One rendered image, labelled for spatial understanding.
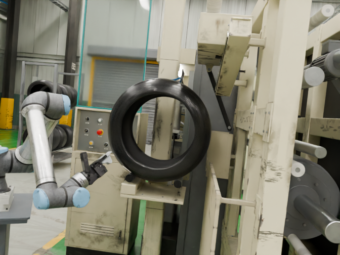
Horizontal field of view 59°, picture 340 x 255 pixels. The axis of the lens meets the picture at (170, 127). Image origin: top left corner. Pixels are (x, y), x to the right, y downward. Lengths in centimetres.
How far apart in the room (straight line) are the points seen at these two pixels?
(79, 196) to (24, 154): 76
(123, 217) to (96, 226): 25
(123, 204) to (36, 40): 1131
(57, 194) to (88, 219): 130
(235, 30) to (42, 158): 104
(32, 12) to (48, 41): 133
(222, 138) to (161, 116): 44
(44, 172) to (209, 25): 101
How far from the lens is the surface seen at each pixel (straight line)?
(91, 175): 167
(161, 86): 167
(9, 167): 219
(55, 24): 1316
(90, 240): 278
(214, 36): 149
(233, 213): 212
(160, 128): 208
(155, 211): 219
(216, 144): 200
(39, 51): 1326
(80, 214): 274
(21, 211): 215
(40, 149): 155
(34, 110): 168
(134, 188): 178
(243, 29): 140
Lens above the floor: 130
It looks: 3 degrees down
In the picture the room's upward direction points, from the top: 6 degrees clockwise
